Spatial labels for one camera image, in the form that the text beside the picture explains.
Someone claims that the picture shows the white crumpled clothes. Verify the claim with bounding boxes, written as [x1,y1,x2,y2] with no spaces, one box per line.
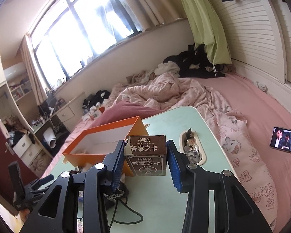
[155,61,180,76]

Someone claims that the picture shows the black pouch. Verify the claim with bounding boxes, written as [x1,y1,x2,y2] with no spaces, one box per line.
[104,182,130,210]

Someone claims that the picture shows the large window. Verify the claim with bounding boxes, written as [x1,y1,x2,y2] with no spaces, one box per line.
[30,0,160,83]

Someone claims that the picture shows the white drawer cabinet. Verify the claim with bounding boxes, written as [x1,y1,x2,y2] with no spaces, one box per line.
[56,104,76,130]

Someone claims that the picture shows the large black clothes pile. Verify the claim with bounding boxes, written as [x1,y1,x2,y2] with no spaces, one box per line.
[163,44,236,78]

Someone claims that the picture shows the white shelf unit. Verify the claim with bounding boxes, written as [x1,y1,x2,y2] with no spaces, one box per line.
[0,61,39,151]

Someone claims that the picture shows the small trinkets in desk slot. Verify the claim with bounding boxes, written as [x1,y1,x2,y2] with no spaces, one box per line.
[184,127,204,163]

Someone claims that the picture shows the mint green cartoon desktop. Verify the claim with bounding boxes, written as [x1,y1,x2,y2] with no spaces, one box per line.
[41,106,240,233]

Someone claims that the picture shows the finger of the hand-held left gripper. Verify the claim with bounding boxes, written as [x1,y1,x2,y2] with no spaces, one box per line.
[27,175,55,190]
[27,187,49,198]

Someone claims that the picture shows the white louvered wardrobe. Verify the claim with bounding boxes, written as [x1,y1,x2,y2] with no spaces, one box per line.
[209,0,291,88]

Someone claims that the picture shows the small black clothes pile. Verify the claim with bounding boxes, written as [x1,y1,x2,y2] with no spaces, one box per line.
[82,90,111,111]

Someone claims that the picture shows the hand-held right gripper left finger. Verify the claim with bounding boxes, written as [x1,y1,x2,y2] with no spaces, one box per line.
[19,139,126,233]

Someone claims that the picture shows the red tissue box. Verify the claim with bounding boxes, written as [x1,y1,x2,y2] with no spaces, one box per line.
[91,107,105,120]

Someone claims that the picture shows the pink bed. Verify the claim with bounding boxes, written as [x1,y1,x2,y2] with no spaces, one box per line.
[70,74,291,224]

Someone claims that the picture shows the maroon pillow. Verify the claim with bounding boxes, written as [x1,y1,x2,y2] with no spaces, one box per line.
[93,101,164,129]

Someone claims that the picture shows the orange cardboard box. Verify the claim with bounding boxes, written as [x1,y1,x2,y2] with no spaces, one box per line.
[62,116,149,177]

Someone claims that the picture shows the beige crumpled clothes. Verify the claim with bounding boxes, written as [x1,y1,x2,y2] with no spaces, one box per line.
[126,71,156,83]

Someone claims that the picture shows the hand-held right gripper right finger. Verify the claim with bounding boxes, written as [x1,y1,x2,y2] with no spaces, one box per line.
[166,139,273,233]

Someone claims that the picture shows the smartphone with lit screen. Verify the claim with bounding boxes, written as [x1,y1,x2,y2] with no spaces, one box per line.
[270,126,291,155]

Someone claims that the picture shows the brown card box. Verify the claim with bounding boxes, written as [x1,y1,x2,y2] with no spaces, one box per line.
[124,135,166,177]

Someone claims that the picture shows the black cable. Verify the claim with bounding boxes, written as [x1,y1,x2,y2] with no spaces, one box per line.
[112,196,142,224]

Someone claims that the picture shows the light green hanging cloth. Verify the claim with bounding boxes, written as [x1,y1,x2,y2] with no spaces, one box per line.
[172,0,232,65]

